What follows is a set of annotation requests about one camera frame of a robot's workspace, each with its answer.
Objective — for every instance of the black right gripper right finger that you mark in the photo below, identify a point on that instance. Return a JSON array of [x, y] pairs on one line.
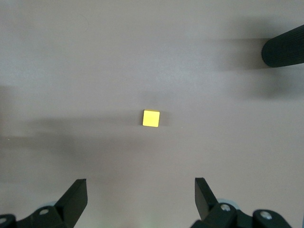
[[209, 209]]

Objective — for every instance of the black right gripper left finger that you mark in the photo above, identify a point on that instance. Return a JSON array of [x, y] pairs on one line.
[[71, 206]]

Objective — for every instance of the yellow cube block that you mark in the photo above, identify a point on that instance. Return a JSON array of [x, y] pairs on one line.
[[151, 118]]

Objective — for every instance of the brown table cover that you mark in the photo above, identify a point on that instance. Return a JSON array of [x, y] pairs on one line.
[[95, 71]]

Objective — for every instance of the black ribbed cylinder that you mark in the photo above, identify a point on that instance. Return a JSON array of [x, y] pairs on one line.
[[285, 47]]

